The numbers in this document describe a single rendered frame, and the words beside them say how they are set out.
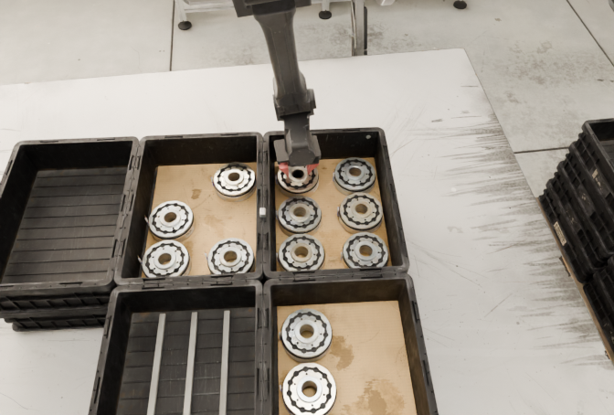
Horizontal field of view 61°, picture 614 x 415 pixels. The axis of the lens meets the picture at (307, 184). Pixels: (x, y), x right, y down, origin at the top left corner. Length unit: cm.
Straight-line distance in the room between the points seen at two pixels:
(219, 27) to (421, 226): 210
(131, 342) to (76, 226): 34
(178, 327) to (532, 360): 79
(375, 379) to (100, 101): 122
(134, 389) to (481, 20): 282
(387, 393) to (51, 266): 78
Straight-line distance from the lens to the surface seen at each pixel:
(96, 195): 138
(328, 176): 131
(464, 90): 179
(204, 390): 110
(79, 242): 132
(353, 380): 109
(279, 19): 79
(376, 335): 112
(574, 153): 205
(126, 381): 114
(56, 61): 322
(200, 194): 131
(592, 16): 365
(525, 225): 150
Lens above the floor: 187
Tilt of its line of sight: 53 degrees down
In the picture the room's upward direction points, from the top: straight up
